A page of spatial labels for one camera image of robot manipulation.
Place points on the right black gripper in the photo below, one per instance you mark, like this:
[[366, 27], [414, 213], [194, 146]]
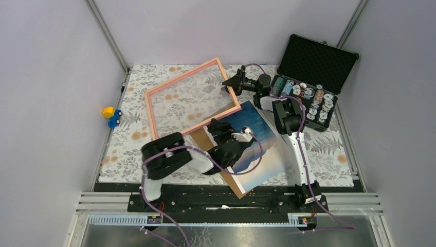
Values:
[[238, 81]]

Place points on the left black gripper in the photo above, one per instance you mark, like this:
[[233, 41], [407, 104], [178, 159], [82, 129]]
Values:
[[216, 126]]

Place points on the pink wooden picture frame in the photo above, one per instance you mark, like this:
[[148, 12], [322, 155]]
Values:
[[151, 112]]

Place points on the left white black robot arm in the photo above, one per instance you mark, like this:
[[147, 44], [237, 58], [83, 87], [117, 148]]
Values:
[[164, 156]]

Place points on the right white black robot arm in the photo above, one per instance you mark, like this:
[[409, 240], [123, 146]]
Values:
[[289, 118]]

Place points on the blue seascape photo print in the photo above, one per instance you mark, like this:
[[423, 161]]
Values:
[[271, 154]]

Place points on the brown cardboard backing board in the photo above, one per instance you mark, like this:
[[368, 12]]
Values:
[[205, 142]]

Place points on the green poker chip stack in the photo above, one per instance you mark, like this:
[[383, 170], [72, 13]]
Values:
[[278, 86]]

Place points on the blue poker chip stack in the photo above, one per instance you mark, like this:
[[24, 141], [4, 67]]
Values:
[[287, 88]]

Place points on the black poker chip case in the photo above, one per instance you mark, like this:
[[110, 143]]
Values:
[[313, 66]]

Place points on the pink poker chip stack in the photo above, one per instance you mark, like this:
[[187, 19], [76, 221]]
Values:
[[318, 97]]

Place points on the yellow and blue toy car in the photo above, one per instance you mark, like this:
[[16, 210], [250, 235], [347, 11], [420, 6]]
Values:
[[113, 115]]

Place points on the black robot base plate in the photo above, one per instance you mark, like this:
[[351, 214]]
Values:
[[216, 204]]

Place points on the left aluminium corner post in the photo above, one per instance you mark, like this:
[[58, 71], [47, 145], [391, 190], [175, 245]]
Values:
[[100, 21]]

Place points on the aluminium corner post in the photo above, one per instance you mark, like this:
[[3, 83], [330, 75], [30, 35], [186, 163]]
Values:
[[100, 21], [352, 23]]

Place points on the white slotted cable duct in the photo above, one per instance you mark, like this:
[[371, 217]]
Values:
[[125, 220]]

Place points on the right aluminium corner post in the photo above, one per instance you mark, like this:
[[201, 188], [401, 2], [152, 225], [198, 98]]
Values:
[[352, 23]]

